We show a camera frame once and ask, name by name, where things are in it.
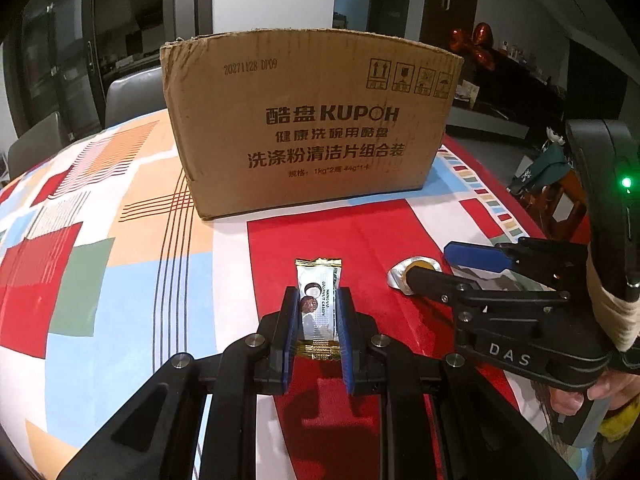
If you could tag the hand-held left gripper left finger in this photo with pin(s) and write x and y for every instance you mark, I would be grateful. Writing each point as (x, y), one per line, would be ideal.
(291, 345)

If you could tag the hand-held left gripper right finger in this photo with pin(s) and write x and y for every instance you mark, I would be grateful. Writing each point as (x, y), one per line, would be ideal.
(346, 345)

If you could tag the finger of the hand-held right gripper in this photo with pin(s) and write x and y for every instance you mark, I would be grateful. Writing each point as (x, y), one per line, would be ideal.
(435, 280)
(475, 255)

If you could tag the silver foil packet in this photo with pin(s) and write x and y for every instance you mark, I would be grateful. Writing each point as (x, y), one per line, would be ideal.
(400, 276)

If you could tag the white gold candy packet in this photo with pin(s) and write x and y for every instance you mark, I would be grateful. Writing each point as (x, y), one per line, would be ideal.
(320, 280)

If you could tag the brown cardboard box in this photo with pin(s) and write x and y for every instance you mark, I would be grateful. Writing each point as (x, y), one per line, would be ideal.
(310, 125)

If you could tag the person's right hand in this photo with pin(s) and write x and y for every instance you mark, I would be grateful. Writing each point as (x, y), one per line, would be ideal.
(567, 400)

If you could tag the wooden chair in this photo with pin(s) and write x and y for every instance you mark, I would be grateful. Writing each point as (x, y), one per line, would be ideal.
(560, 210)

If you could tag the yellow cloth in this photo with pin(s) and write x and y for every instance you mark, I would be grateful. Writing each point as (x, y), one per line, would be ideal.
(622, 425)

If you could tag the green cloth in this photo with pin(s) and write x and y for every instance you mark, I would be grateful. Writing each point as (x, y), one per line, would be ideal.
(542, 170)

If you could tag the white low bench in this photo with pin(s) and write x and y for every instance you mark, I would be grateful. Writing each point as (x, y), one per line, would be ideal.
(490, 127)

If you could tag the lotus-shaped ornament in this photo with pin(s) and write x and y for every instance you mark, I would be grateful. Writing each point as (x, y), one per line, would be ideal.
(555, 136)

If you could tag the dark sideboard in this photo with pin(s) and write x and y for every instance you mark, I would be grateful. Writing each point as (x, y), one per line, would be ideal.
(530, 80)

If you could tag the red foil balloon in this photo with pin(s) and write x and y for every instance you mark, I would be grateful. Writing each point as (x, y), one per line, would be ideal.
(472, 45)

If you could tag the tall dark cabinet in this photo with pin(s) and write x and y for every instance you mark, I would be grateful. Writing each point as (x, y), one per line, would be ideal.
(447, 5)

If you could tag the grey dining chair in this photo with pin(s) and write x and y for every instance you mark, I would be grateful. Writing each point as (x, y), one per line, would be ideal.
(37, 145)
(132, 100)

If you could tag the sliding glass door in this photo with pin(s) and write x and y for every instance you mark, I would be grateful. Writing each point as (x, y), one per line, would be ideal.
(65, 35)

